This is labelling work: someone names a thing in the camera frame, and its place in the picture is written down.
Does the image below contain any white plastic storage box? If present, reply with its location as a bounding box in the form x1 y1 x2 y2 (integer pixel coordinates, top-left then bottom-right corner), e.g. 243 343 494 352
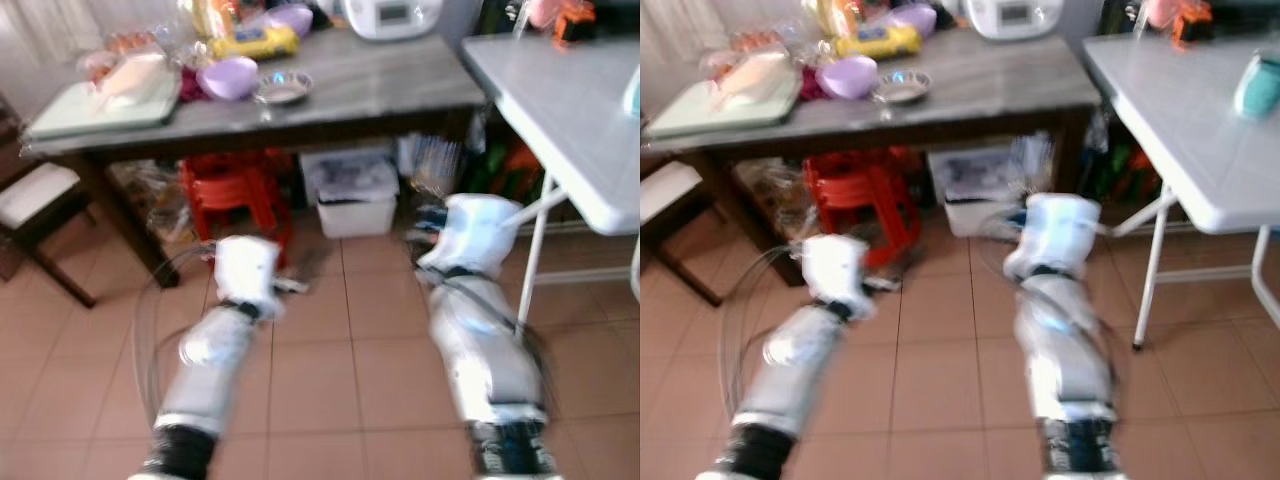
300 150 401 239
925 148 1006 238

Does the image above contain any red plastic stool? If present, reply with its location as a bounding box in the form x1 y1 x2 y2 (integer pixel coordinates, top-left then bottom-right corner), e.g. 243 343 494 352
178 150 296 271
800 150 926 269

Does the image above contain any grey marble top table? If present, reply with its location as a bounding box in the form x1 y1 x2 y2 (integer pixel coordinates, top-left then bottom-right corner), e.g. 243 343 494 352
20 28 488 291
640 28 1101 306

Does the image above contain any round metal plate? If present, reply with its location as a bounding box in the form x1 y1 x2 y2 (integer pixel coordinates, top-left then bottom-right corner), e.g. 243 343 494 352
872 68 933 104
253 70 314 106

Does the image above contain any white folding table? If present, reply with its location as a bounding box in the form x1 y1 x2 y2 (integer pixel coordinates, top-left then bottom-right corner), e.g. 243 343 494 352
460 35 641 331
1080 33 1280 351

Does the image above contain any white kitchen appliance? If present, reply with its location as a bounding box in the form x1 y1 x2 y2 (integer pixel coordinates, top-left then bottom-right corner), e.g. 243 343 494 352
965 0 1063 41
340 0 444 41

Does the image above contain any lilac plastic bowl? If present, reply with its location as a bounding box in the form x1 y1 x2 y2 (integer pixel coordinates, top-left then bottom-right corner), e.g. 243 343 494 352
262 4 315 39
815 55 879 100
196 56 261 102
885 3 938 37

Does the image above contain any yellow kitchen wipes pack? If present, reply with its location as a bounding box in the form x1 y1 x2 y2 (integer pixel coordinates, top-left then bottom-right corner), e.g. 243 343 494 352
835 24 923 59
212 25 301 61

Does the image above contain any dark wooden chair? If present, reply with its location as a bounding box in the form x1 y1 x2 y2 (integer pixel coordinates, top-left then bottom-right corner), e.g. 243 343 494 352
0 160 101 309
640 160 726 306

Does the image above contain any long white plastic tray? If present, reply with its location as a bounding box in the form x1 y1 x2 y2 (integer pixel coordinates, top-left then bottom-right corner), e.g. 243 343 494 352
712 50 791 111
98 52 171 111

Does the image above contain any orange and pink object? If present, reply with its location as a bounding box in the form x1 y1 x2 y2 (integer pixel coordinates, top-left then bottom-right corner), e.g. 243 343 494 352
1145 0 1216 46
525 0 601 46

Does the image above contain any pale green cutting board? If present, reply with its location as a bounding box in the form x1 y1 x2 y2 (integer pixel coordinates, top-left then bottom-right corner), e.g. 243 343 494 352
25 75 186 141
645 75 801 139

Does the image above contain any white hanging cloth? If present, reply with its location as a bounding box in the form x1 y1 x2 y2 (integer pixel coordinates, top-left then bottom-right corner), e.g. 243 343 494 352
640 0 736 61
10 0 111 56

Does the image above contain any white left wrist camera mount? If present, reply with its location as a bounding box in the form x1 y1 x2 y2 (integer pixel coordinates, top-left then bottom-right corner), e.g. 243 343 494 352
800 233 873 319
212 235 286 319

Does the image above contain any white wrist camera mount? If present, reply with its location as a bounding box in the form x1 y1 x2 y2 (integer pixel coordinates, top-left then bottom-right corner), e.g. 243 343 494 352
212 235 286 319
1003 193 1101 279
800 233 873 319
415 193 526 281

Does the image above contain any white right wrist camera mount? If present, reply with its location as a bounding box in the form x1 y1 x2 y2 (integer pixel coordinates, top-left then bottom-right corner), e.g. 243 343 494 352
1003 193 1101 279
415 193 526 281

